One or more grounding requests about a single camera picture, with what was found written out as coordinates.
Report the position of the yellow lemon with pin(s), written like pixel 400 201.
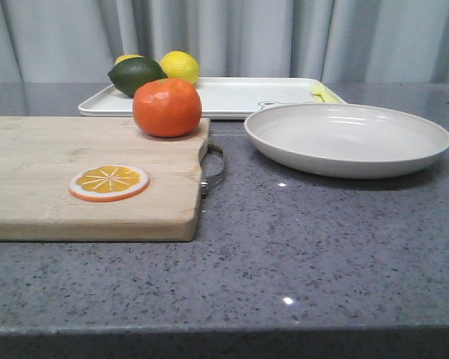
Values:
pixel 128 57
pixel 180 65

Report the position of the wooden cutting board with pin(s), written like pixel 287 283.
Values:
pixel 40 155

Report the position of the orange mandarin fruit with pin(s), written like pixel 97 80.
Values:
pixel 167 108

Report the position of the white round plate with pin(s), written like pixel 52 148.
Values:
pixel 347 141

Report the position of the white rectangular bear tray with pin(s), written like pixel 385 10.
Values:
pixel 222 98

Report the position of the yellow plastic utensil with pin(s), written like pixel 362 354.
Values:
pixel 338 99

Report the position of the yellow lemon right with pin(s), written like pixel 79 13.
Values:
pixel 180 65

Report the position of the yellow plastic fork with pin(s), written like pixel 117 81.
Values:
pixel 320 93

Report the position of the yellow lemon left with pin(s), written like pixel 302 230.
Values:
pixel 128 57

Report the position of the dark green lime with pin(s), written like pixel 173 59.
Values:
pixel 132 73

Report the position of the grey curtain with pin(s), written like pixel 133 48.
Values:
pixel 333 41

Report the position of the metal cutting board handle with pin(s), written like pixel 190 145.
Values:
pixel 213 167

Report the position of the orange slice toy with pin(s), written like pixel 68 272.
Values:
pixel 108 183

